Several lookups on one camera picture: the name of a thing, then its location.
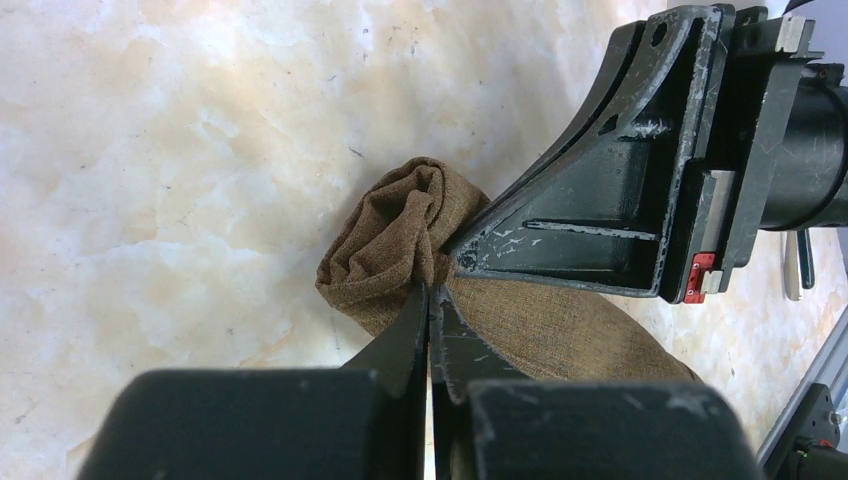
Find aluminium frame rail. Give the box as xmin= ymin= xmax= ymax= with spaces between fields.
xmin=757 ymin=313 xmax=847 ymax=479

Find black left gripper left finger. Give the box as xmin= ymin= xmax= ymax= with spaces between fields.
xmin=343 ymin=283 xmax=429 ymax=479

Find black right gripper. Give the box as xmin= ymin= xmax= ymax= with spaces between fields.
xmin=447 ymin=4 xmax=847 ymax=303

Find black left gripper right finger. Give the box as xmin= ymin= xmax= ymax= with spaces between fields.
xmin=430 ymin=285 xmax=528 ymax=479

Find brown cloth napkin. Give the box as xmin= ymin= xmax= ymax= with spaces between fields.
xmin=315 ymin=157 xmax=696 ymax=381

